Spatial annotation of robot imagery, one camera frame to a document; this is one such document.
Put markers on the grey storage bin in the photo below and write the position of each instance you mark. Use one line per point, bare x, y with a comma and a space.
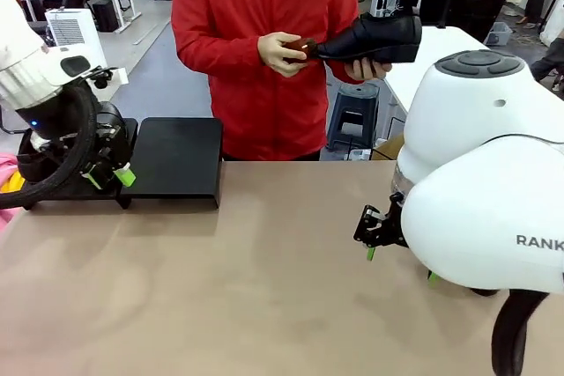
498, 34

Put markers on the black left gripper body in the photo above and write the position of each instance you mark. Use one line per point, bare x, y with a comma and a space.
48, 126

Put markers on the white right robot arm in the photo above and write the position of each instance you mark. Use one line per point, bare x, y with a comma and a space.
462, 129

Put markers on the brown shoe brush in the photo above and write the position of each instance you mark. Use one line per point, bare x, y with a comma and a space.
304, 48

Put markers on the person's right forearm red sleeve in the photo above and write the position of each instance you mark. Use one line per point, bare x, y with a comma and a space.
220, 59

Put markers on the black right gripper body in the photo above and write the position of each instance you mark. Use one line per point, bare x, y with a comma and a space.
396, 226

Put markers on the pink fabric item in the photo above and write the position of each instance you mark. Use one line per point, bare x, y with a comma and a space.
8, 217

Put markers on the white table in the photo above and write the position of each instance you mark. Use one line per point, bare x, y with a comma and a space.
440, 46

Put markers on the person's right hand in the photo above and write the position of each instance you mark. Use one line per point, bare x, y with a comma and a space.
273, 52

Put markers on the yellow fabric item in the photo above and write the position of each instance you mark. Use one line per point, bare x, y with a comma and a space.
11, 182

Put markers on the seated person's dark leg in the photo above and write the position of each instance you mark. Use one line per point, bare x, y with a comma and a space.
548, 63

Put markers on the black shoe stand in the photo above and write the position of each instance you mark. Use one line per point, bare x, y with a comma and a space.
70, 194
176, 160

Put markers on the white air purifier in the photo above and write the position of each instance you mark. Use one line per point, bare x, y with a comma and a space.
75, 32

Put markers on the person in red jacket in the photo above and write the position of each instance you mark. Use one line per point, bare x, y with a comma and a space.
264, 98

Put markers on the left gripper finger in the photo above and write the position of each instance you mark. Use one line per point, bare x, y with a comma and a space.
125, 175
94, 180

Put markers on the dark plastic stool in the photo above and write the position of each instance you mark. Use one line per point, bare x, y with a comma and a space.
354, 116

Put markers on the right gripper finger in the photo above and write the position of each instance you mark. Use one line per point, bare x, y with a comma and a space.
434, 280
374, 226

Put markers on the person's left hand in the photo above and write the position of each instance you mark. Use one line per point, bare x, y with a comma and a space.
363, 71

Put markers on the black computer tower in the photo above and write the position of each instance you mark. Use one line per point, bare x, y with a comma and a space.
106, 15

